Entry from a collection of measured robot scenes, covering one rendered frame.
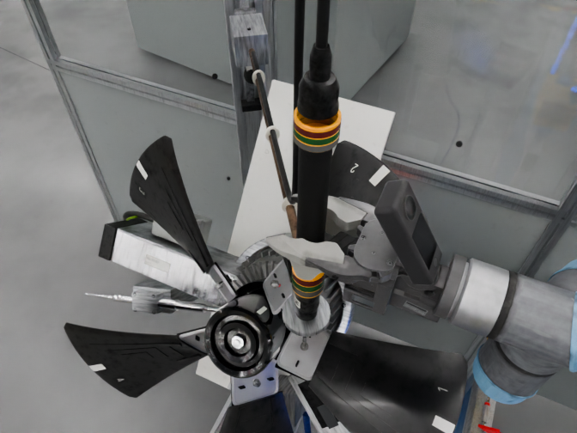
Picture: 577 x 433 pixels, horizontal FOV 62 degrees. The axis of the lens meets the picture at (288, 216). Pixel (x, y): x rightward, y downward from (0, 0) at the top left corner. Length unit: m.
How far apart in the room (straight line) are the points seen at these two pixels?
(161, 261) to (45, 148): 2.30
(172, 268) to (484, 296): 0.66
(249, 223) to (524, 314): 0.66
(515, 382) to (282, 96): 0.68
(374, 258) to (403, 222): 0.07
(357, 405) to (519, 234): 0.85
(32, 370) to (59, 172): 1.19
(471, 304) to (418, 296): 0.07
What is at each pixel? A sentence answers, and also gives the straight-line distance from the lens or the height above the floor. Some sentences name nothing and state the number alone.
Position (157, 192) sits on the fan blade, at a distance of 0.87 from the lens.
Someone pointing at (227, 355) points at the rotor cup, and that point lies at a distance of 0.81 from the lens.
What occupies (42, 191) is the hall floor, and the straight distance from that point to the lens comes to 2.99.
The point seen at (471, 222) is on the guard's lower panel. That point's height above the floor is 0.86.
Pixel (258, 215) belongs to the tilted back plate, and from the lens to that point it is 1.04.
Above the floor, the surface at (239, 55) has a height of 1.38.
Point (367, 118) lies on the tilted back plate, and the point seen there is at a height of 1.35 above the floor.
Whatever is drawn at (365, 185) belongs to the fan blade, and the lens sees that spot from 0.75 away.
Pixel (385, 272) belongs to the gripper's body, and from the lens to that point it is 0.52.
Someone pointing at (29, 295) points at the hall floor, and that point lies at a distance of 2.56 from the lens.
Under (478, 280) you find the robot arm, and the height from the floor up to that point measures 1.52.
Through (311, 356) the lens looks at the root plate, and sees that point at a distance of 0.83.
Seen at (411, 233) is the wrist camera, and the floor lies 1.57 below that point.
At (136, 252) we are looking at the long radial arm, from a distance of 1.06.
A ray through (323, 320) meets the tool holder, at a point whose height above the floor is 1.31.
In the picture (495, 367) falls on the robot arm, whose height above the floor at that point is 1.41.
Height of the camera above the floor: 1.94
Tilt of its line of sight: 50 degrees down
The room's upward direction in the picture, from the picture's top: straight up
